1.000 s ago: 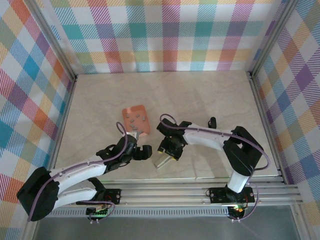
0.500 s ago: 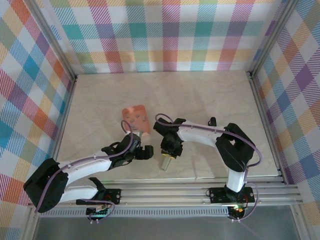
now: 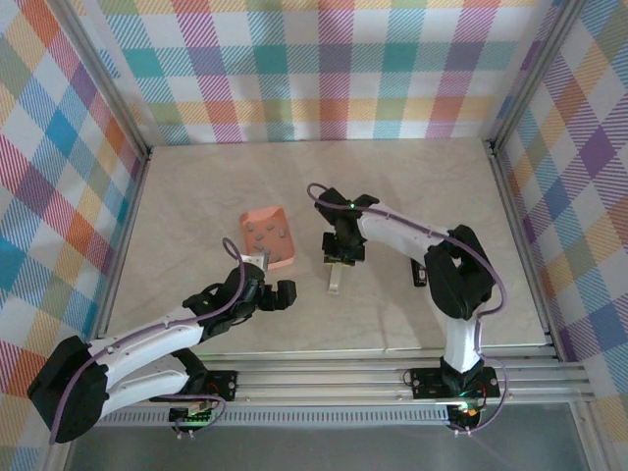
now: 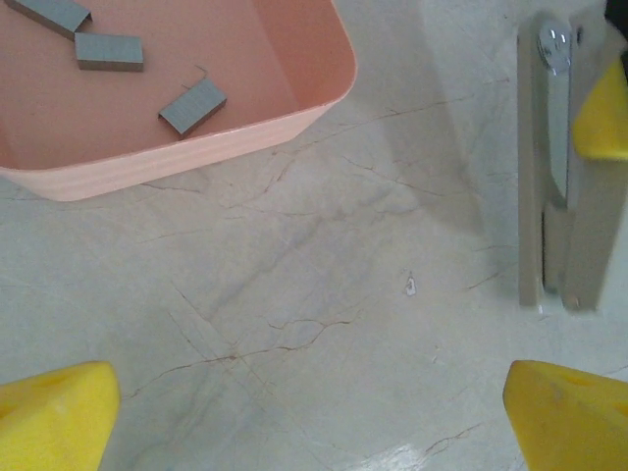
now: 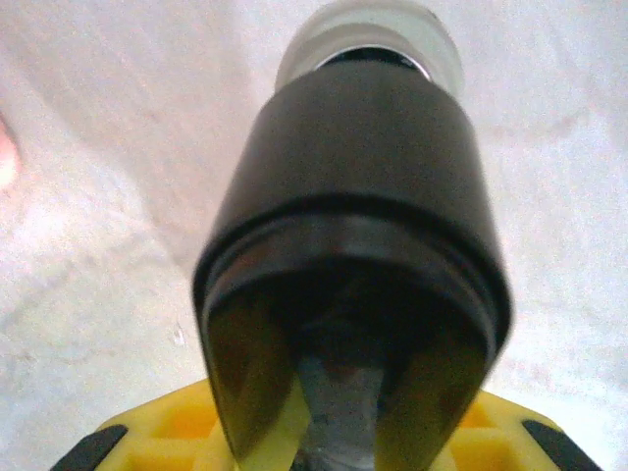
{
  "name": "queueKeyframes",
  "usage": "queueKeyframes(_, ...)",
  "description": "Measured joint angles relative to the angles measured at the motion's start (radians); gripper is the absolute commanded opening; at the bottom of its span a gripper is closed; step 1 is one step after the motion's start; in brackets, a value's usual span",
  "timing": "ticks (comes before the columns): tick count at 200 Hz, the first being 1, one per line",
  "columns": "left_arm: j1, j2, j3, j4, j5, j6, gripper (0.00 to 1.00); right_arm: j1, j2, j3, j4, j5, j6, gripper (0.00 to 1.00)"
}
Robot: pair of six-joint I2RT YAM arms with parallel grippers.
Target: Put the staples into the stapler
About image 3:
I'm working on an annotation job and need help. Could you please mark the silver and black stapler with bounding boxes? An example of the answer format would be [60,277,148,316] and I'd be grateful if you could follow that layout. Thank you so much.
[326,262,345,296]

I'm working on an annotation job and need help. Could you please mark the orange plastic tray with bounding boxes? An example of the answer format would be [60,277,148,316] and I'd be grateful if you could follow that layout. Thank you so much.
[238,205,297,272]

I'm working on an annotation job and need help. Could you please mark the small green circuit board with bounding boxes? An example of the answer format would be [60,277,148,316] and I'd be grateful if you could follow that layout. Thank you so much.
[448,400,485,428]
[169,404,217,433]

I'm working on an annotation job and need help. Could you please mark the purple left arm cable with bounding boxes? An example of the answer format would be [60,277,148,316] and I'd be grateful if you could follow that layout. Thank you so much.
[48,237,246,445]

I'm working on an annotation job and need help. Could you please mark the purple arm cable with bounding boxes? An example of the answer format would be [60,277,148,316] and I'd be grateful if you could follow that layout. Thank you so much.
[306,182,510,437]
[48,237,246,445]

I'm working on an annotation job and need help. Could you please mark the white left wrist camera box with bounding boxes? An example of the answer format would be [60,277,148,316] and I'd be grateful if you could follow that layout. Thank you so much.
[241,251,271,272]

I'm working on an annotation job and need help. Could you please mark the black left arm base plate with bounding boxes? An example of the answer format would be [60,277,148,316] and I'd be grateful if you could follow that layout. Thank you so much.
[195,370,239,404]

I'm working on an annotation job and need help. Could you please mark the aluminium cross rail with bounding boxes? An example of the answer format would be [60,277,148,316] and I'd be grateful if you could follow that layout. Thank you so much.
[52,353,596,409]

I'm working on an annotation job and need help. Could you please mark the aluminium side rail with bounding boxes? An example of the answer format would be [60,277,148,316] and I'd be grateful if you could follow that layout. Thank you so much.
[485,141,565,362]
[90,144,154,344]

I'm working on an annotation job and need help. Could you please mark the slotted grey cable duct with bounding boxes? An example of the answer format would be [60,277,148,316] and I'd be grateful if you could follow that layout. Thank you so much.
[78,410,450,427]

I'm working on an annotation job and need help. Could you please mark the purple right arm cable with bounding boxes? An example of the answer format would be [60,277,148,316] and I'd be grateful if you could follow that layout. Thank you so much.
[306,182,510,437]

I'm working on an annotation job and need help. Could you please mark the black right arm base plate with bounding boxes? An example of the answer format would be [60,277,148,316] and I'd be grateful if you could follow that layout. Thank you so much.
[409,365,501,399]

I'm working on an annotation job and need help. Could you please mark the aluminium corner post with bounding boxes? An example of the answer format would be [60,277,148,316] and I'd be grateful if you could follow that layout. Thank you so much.
[488,0,590,153]
[56,0,153,163]

